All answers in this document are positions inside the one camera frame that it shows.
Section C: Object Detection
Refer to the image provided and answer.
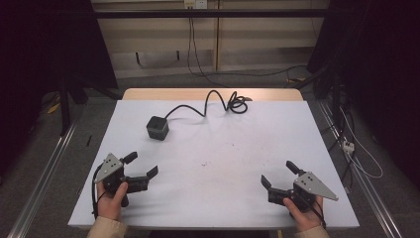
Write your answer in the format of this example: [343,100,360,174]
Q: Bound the white table mat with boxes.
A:
[67,99,361,230]

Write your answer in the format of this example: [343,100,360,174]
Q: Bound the black hanging cable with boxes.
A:
[186,16,308,88]

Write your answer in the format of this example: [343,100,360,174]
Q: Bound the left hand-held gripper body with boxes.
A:
[93,152,131,208]

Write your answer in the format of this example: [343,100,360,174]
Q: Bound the person's left hand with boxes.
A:
[96,180,129,222]

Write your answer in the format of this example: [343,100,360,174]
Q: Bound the aluminium floor rail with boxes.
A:
[7,120,79,238]
[317,98,404,238]

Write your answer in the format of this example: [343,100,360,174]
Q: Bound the white wall socket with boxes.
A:
[183,0,209,10]

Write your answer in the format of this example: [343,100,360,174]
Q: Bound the white cable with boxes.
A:
[338,105,384,180]

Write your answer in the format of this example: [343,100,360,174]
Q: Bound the black power socket cable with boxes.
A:
[163,89,254,119]

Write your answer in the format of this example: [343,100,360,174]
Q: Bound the black cube power socket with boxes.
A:
[146,115,170,142]

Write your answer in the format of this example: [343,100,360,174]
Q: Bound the right hand-held gripper cable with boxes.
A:
[305,196,328,230]

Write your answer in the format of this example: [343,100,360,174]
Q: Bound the white power strip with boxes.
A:
[341,138,357,155]

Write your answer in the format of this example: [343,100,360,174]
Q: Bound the black metal stand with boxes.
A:
[56,74,89,137]

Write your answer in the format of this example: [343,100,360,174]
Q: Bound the hand-held gripper cable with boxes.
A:
[90,163,107,221]
[305,196,328,230]

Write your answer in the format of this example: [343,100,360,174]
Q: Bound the black curtain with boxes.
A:
[306,0,420,189]
[0,0,119,186]

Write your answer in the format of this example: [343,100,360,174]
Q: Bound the yellow floor tape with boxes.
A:
[46,101,62,115]

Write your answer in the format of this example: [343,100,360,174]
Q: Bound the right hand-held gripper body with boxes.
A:
[290,171,340,213]

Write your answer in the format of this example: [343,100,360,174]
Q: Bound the person's right hand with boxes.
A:
[282,194,325,233]

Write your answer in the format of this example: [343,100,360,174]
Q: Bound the left hand-held gripper cable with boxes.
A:
[90,163,107,221]

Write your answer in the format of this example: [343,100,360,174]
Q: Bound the black horizontal bar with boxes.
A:
[93,8,331,20]

